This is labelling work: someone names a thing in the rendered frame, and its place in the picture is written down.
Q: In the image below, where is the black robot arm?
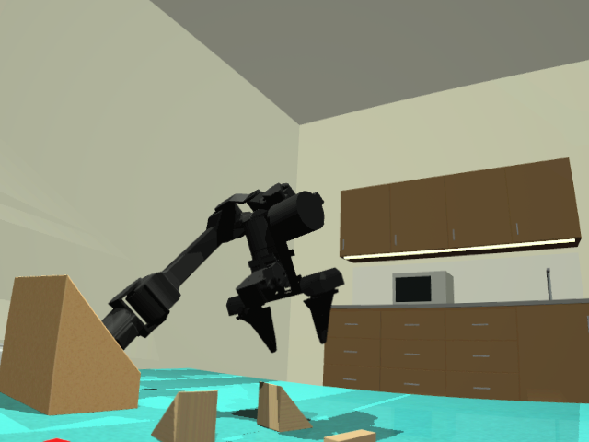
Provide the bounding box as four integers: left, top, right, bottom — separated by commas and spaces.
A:
101, 183, 325, 350

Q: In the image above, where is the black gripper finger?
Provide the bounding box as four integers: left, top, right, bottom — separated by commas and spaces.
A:
303, 288, 339, 343
236, 307, 276, 353

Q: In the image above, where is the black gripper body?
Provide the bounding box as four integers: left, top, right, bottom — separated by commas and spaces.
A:
226, 243, 345, 316

